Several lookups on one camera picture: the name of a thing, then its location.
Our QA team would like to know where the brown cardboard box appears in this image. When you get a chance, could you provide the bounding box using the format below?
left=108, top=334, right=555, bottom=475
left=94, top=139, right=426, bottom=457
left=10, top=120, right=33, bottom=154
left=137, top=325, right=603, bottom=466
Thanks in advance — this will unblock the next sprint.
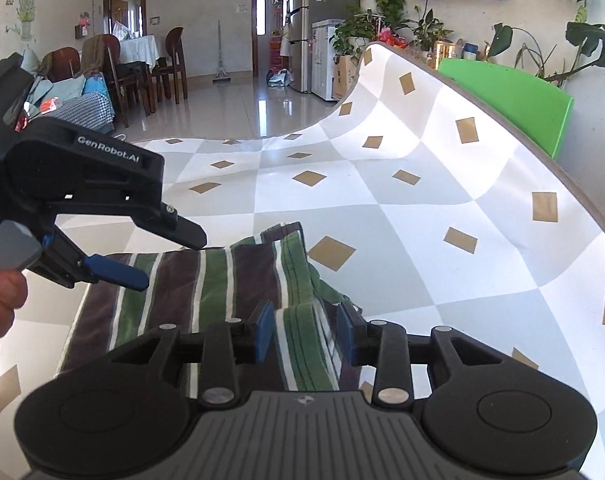
left=332, top=55, right=358, bottom=101

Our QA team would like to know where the white refrigerator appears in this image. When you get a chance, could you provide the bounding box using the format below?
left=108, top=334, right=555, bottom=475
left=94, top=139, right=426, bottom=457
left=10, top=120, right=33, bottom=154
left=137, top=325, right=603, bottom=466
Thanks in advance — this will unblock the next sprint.
left=286, top=0, right=349, bottom=102

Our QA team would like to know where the plastic bag on floor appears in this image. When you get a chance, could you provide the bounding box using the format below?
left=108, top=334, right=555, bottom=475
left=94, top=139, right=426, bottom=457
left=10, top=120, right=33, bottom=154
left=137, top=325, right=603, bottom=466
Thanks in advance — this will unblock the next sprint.
left=266, top=68, right=293, bottom=88

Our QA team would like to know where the checkered fabric sofa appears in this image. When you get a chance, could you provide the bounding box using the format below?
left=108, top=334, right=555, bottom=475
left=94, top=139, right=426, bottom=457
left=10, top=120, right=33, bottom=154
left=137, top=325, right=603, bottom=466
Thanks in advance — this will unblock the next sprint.
left=24, top=92, right=115, bottom=134

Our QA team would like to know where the green plastic object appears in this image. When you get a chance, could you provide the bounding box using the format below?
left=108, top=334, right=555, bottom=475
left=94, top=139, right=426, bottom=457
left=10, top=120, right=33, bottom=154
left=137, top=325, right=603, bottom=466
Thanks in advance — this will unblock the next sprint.
left=438, top=58, right=574, bottom=159

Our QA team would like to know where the dark wooden dining chair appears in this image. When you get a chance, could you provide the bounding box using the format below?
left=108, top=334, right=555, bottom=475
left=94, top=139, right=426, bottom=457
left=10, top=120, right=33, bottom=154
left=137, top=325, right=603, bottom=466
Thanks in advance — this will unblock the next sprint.
left=80, top=27, right=188, bottom=128

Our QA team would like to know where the fruit pile on counter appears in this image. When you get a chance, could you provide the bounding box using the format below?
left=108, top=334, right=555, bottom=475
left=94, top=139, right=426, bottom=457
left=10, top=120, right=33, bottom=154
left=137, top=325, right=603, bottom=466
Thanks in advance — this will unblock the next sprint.
left=377, top=27, right=408, bottom=49

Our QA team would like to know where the checkered diamond pattern tablecloth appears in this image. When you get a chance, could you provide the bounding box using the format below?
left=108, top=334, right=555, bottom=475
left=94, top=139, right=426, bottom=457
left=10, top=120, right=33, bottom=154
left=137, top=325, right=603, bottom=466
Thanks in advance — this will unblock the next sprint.
left=0, top=41, right=605, bottom=480

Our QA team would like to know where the green potted plant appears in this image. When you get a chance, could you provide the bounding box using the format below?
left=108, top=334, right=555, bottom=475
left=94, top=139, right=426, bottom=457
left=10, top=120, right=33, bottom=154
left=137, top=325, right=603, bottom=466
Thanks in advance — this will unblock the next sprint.
left=331, top=0, right=452, bottom=58

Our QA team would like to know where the green brown striped shirt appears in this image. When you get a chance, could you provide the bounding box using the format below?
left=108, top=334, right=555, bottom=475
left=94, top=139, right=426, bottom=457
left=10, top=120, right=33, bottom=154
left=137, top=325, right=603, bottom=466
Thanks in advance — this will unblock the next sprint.
left=58, top=222, right=361, bottom=392

